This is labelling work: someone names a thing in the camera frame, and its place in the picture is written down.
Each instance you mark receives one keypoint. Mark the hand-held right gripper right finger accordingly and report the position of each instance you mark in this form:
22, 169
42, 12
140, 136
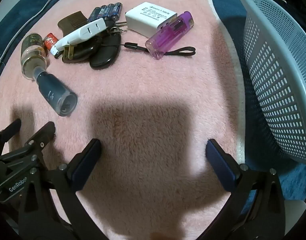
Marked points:
220, 165

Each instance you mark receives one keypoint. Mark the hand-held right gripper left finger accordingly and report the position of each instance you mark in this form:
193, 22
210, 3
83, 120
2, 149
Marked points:
85, 165

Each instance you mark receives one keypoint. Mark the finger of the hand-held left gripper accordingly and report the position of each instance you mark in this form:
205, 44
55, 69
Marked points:
44, 133
10, 130

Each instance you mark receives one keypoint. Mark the clear amber perfume bottle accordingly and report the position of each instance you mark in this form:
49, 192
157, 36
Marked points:
33, 52

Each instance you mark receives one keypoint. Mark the small red box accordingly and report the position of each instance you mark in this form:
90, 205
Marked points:
50, 42

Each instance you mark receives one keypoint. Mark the black key fob bunch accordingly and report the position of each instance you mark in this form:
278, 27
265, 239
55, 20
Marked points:
103, 57

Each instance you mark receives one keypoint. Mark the long white plug adapter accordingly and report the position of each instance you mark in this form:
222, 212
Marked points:
85, 31

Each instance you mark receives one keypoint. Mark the light blue plastic basket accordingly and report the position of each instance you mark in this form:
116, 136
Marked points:
275, 67

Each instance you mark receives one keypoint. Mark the brown wooden comb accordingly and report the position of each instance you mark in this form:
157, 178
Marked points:
70, 21

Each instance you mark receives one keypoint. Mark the blue battery pack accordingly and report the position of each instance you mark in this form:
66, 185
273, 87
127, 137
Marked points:
105, 11

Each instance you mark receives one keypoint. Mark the purple transparent lighter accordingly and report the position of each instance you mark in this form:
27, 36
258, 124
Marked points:
168, 35

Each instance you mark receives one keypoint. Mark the white cube charger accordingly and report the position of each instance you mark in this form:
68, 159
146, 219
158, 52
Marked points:
148, 17

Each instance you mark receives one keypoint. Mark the pink fleece blanket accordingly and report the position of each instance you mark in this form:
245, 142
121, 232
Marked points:
143, 80

